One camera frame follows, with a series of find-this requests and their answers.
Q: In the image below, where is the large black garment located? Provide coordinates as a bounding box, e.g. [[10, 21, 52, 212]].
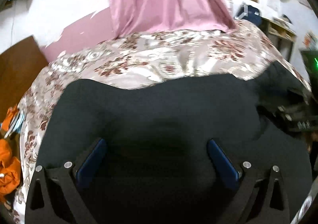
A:
[[37, 62, 313, 223]]

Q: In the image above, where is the orange clothes pile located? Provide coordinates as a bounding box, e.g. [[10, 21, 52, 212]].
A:
[[1, 106, 24, 204]]

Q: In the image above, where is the navy blue bag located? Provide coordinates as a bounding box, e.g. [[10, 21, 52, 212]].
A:
[[235, 4, 262, 27]]

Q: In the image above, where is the brown wooden headboard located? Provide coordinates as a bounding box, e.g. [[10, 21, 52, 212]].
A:
[[0, 36, 48, 120]]

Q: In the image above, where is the floral satin bedspread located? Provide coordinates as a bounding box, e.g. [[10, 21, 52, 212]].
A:
[[10, 20, 309, 223]]

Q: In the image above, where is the pink satin curtain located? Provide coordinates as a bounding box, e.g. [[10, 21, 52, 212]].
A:
[[110, 0, 236, 37]]

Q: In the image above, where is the wooden wall shelf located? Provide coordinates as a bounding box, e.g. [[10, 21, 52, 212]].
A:
[[260, 17, 297, 62]]

